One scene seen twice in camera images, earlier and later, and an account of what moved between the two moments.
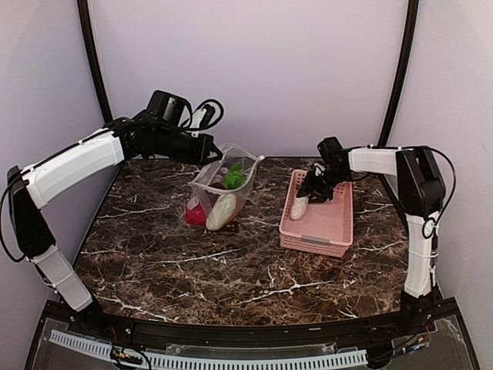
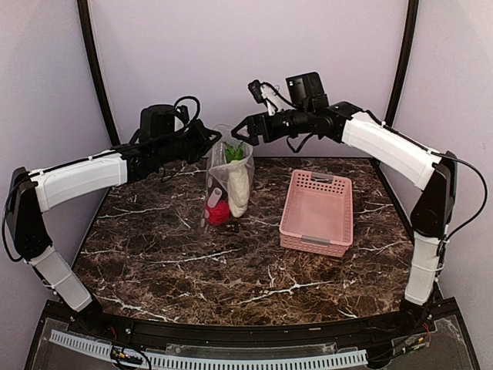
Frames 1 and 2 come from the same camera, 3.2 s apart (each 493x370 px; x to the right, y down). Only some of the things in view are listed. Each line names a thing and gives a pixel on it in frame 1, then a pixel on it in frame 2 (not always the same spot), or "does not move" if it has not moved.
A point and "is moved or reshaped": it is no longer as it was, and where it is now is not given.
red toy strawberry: (196, 216) → (219, 214)
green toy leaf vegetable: (236, 177) → (233, 153)
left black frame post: (93, 55) does not move
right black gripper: (309, 186) → (256, 128)
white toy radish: (299, 206) → (239, 188)
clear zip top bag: (219, 189) is moved or reshaped
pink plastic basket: (326, 227) does not move
